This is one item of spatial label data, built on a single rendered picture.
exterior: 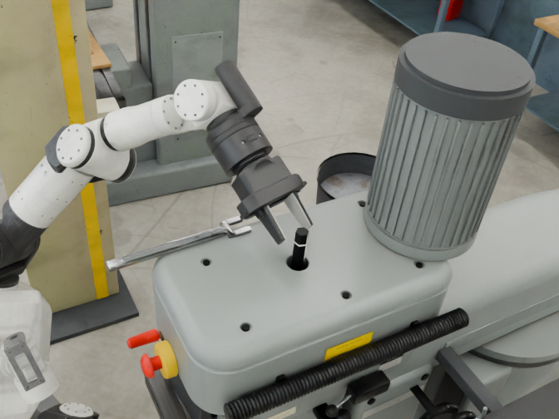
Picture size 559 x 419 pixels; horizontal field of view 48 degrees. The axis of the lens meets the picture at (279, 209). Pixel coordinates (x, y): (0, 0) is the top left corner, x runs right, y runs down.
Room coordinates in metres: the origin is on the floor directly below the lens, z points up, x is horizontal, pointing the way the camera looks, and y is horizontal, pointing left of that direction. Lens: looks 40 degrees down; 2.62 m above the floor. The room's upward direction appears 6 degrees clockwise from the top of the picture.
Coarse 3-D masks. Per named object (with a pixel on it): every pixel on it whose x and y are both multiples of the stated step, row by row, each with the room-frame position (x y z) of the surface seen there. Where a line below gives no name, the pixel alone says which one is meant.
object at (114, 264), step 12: (216, 228) 0.79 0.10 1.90; (228, 228) 0.79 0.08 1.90; (240, 228) 0.80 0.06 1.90; (180, 240) 0.75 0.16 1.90; (192, 240) 0.75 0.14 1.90; (204, 240) 0.76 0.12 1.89; (144, 252) 0.71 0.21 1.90; (156, 252) 0.72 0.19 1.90; (168, 252) 0.72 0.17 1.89; (108, 264) 0.68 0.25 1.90; (120, 264) 0.68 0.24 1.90; (132, 264) 0.69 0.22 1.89
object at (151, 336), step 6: (150, 330) 0.71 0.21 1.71; (156, 330) 0.71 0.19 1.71; (138, 336) 0.69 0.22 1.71; (144, 336) 0.69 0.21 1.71; (150, 336) 0.70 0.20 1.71; (156, 336) 0.70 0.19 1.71; (126, 342) 0.69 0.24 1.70; (132, 342) 0.68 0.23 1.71; (138, 342) 0.68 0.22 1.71; (144, 342) 0.69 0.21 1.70; (150, 342) 0.69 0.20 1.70
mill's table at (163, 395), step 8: (160, 376) 1.15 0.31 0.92; (152, 384) 1.12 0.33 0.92; (160, 384) 1.12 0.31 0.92; (168, 384) 1.14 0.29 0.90; (152, 392) 1.12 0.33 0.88; (160, 392) 1.09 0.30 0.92; (168, 392) 1.10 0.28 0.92; (152, 400) 1.11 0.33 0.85; (160, 400) 1.07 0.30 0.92; (168, 400) 1.07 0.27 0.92; (176, 400) 1.09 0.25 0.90; (160, 408) 1.05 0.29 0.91; (168, 408) 1.04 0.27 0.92; (176, 408) 1.05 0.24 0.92; (184, 408) 1.05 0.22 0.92; (160, 416) 1.05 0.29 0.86; (168, 416) 1.02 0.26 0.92; (176, 416) 1.02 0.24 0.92; (184, 416) 1.04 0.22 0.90
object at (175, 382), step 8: (176, 376) 1.09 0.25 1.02; (176, 384) 1.09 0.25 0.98; (176, 392) 1.09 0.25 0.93; (184, 392) 1.05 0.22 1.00; (184, 400) 1.05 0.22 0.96; (192, 408) 1.01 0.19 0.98; (200, 408) 0.98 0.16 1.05; (192, 416) 1.01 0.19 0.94; (200, 416) 0.98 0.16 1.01; (208, 416) 0.99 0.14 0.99
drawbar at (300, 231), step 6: (300, 228) 0.74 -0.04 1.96; (300, 234) 0.73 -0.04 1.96; (306, 234) 0.73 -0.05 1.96; (294, 240) 0.73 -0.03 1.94; (300, 240) 0.73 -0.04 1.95; (306, 240) 0.73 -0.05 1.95; (294, 246) 0.73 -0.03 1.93; (300, 246) 0.73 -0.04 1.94; (294, 252) 0.73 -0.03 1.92; (300, 252) 0.73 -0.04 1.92; (294, 258) 0.73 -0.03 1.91; (300, 258) 0.73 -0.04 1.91; (294, 264) 0.73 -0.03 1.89; (300, 264) 0.73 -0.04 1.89; (300, 270) 0.73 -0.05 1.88
